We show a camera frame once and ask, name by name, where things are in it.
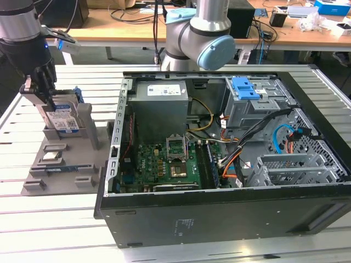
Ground blue cardboard box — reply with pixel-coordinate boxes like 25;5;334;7
314;0;351;16

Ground green motherboard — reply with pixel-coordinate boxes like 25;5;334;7
120;142;222;192

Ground white power strip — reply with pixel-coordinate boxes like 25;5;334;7
237;50;252;66

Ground black graphics card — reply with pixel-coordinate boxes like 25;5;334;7
152;182;200;193

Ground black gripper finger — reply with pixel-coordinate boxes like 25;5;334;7
19;76;46;105
34;63;58;110

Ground orange power wire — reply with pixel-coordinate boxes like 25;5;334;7
222;155;242;180

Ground yellow black wire bundle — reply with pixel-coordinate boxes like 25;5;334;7
188;98;215;133

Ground black sleeved cable bundle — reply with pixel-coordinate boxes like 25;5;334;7
218;108;292;170

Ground hard disk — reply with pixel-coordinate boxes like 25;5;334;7
27;86;84;135

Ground white flat box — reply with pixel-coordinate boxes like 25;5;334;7
287;5;319;19

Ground grey parts rack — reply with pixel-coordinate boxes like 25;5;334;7
23;103;116;196

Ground large black box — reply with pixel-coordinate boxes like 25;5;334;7
41;0;90;28

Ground blue RAM stick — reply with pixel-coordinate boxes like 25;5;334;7
30;165;94;176

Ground blue SATA wire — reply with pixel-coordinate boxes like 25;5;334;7
273;124;296;155

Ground black RAM slot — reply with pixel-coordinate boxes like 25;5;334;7
200;142;217;190
195;142;212;190

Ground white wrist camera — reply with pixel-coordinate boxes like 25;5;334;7
54;37;82;55

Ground grey power supply unit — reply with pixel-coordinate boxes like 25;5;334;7
127;82;190;140

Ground metal socket cover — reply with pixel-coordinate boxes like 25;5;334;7
166;135;187;162

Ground orange red wire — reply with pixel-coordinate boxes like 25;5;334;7
284;133;295;154

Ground grey metal drive cage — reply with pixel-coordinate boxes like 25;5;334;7
222;77;298;138

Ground metal disk bay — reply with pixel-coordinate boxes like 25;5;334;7
256;152;326;170
246;163;335;188

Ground CPU socket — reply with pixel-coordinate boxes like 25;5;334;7
169;163;189;179

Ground black open PC case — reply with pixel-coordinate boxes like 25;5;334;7
93;64;351;249

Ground blue plastic drive latch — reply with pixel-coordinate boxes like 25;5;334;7
231;77;261;101

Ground clear plastic bags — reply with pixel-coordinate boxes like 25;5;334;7
297;12;339;33

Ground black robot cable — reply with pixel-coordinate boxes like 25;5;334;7
153;0;168;66

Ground green RAM stick with chips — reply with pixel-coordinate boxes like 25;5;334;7
206;142;221;189

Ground long wooden desk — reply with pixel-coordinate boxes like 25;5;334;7
53;0;351;66

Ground white open box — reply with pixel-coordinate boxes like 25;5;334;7
335;21;351;37

